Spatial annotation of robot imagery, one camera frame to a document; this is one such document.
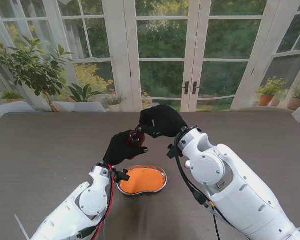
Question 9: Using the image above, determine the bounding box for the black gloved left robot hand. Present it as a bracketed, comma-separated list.
[102, 129, 150, 167]

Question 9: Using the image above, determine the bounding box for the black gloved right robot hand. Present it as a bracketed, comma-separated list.
[139, 104, 190, 139]

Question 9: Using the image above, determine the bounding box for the red translucent sample bottle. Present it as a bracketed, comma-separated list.
[126, 127, 146, 161]

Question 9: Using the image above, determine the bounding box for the orange tray liner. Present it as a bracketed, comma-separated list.
[121, 167, 165, 194]

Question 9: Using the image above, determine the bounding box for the kidney-shaped steel tray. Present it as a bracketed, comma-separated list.
[117, 164, 169, 196]

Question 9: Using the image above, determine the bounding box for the small flowering plant white pot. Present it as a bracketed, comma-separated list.
[103, 93, 127, 112]

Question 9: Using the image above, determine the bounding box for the white rectangular planter box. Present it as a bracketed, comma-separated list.
[52, 101, 106, 113]

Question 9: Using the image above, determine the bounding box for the broad-leaf green plant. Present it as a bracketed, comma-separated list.
[66, 83, 105, 103]

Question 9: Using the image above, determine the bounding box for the yellow-green plant in terracotta pot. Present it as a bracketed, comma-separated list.
[254, 76, 290, 107]

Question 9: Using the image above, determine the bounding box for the pale grey armchair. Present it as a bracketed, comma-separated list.
[0, 101, 37, 126]

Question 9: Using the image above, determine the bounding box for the small bush in orange pot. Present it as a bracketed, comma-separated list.
[0, 90, 26, 104]

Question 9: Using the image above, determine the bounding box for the tall leafy potted tree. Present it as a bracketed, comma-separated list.
[0, 34, 75, 113]

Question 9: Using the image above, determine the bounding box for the green plant in beige pot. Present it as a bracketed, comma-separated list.
[287, 82, 300, 111]

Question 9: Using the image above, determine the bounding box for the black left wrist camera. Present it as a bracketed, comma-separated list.
[113, 168, 131, 182]

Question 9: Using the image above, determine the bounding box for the dark metal door handle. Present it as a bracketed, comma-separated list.
[192, 81, 205, 95]
[178, 81, 190, 95]

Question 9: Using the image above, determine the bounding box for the red left arm cable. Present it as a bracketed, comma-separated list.
[92, 164, 115, 240]

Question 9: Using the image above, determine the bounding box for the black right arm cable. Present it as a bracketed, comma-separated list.
[174, 139, 222, 240]

